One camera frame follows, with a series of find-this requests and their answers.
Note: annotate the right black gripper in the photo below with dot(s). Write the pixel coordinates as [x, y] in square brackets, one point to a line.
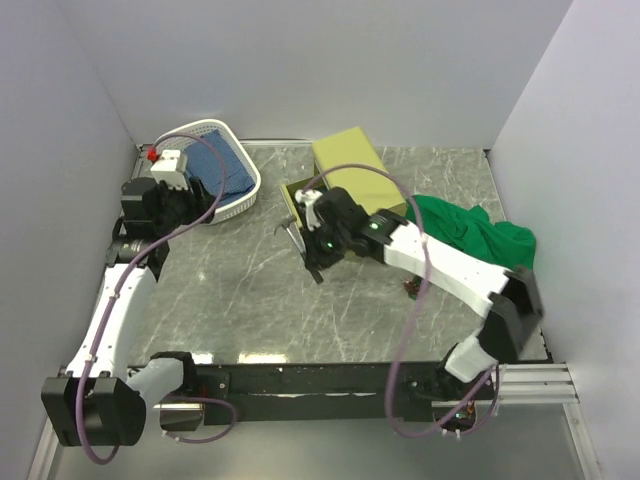
[316, 258]

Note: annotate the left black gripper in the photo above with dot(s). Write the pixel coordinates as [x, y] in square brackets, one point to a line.
[198, 202]

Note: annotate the black handled hammer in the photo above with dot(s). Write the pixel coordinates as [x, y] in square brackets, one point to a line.
[288, 226]

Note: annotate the hex key set green holder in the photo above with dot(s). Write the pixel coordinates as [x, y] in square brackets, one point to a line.
[412, 287]

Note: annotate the olive green tool chest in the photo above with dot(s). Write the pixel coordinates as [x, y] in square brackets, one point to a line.
[371, 190]

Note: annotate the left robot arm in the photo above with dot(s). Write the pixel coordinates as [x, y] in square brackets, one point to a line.
[93, 400]

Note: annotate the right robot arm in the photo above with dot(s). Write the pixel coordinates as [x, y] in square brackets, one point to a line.
[508, 301]

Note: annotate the blue cloth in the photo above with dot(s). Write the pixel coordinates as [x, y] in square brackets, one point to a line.
[204, 164]

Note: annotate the white plastic basket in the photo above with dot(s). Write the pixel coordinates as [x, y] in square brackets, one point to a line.
[211, 149]

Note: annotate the green cloth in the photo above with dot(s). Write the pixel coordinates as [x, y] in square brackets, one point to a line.
[472, 232]

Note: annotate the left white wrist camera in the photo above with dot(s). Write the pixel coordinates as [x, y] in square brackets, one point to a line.
[169, 168]

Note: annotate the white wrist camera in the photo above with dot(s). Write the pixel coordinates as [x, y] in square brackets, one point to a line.
[169, 168]
[307, 199]

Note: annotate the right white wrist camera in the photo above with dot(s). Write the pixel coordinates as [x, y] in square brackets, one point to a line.
[307, 199]

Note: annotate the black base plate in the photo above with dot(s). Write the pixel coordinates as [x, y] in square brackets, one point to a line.
[335, 391]

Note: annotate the aluminium frame rail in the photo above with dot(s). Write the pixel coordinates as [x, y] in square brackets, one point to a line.
[514, 383]

